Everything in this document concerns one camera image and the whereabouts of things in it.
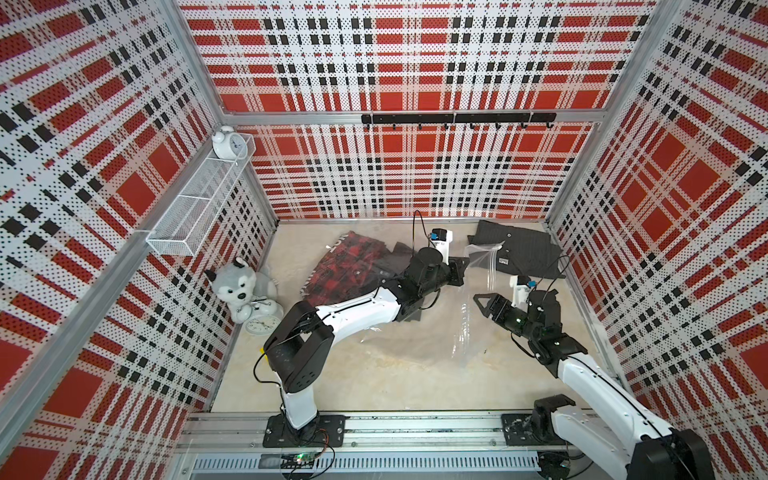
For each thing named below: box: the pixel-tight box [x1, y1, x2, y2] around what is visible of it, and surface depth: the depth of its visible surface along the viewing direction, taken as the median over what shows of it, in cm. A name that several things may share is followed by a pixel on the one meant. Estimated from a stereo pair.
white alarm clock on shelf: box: [211, 125, 248, 160], surface depth 82 cm
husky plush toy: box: [205, 257, 278, 321], surface depth 84 cm
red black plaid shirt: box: [301, 231, 390, 307], surface depth 106 cm
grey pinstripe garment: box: [467, 220, 567, 279], surface depth 110 cm
